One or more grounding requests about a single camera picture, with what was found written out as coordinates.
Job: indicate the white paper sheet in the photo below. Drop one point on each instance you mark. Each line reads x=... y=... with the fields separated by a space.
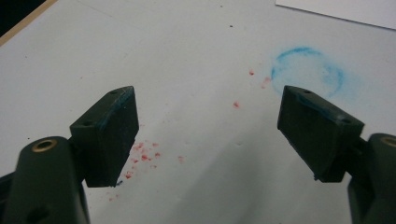
x=351 y=11

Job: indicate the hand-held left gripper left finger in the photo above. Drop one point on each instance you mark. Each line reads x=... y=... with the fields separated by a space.
x=102 y=140

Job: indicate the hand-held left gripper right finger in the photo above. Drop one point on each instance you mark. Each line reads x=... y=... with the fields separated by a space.
x=317 y=133

